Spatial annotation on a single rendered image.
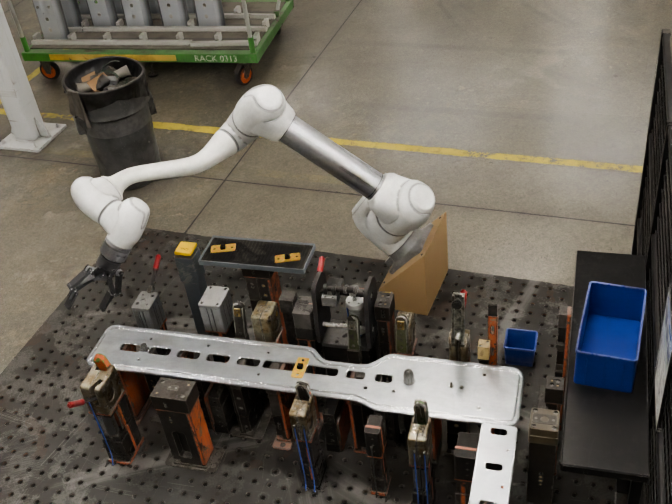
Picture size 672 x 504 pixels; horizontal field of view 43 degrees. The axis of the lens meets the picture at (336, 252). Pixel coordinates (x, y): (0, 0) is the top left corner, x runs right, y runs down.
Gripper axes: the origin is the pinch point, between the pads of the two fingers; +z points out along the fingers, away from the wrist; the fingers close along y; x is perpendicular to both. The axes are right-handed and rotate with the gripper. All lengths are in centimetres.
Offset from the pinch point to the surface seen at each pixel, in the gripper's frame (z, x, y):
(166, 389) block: -5.3, -48.3, 1.3
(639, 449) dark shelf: -73, -152, 56
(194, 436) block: 6, -58, 13
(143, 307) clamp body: -9.9, -12.8, 11.1
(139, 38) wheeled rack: -8, 340, 218
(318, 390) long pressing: -29, -77, 28
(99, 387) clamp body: 4.0, -36.3, -11.8
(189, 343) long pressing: -11.2, -33.2, 16.9
